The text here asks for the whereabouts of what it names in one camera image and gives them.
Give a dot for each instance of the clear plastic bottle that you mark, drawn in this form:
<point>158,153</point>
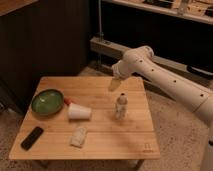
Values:
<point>121,106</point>

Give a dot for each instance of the metal vertical pole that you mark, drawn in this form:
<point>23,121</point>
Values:
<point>100,33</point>

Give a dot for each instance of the dark wooden cabinet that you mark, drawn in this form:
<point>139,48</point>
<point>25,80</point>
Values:
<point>46,38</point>

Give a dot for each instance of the grey metal beam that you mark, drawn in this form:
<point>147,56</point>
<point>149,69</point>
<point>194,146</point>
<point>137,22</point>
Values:
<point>139,60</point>

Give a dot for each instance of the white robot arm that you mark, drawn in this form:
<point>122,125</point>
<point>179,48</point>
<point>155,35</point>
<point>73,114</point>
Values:
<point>195,97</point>

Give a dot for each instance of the wooden low table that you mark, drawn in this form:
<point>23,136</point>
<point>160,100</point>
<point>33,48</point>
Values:
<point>132,137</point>

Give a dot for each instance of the wooden shelf with items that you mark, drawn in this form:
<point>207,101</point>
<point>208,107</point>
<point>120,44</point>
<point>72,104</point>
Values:
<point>195,10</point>

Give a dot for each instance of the small red object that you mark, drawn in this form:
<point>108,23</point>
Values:
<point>67,101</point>

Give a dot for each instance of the white folded cloth packet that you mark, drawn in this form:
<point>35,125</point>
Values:
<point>78,136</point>

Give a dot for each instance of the green ceramic bowl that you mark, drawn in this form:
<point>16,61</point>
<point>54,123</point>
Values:
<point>47,102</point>

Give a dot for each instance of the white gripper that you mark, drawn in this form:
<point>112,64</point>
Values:
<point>120,71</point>

